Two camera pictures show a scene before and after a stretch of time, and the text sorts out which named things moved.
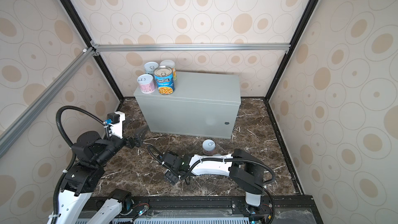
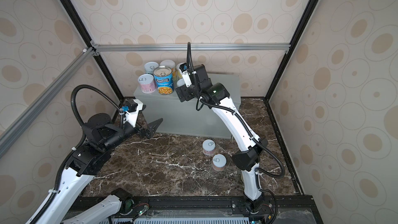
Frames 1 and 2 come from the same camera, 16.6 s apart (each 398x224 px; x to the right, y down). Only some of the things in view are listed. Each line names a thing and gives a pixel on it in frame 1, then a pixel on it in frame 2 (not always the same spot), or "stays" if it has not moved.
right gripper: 169,179 → 182,91
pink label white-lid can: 146,83 stays
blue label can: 165,80 stays
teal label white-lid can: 150,67 stays
